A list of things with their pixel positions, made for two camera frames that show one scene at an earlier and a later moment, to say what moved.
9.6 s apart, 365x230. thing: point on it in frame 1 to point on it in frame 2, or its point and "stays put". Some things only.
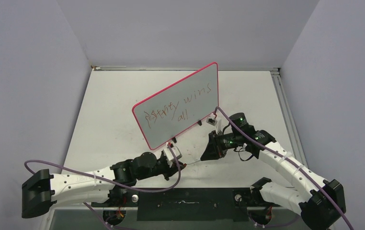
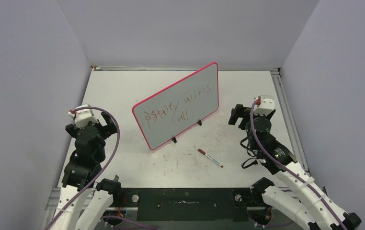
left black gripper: (170, 171) to (108, 129)
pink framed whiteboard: (176, 109) stays put
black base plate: (186, 204) stays put
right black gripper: (214, 150) to (240, 111)
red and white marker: (186, 164) to (201, 151)
